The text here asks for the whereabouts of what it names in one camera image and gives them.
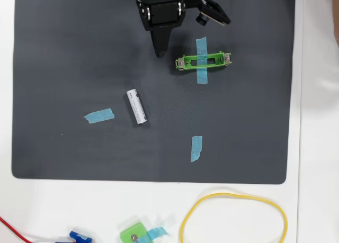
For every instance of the green plastic battery holder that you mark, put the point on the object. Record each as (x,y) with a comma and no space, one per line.
(187,63)

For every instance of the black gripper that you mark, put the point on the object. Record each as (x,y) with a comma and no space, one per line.
(162,15)

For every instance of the long blue masking tape strip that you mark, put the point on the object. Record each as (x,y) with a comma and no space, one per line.
(202,76)

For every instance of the green plastic block with screw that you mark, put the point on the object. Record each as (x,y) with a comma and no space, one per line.
(129,231)

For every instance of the yellow rubber band loop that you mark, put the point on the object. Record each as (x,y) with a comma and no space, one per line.
(225,193)

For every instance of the dark grey textured mat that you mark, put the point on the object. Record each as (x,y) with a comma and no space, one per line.
(79,55)

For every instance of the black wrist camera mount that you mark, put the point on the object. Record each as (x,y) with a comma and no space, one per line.
(214,12)

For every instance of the white AA battery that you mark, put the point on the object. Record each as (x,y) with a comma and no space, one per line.
(136,106)

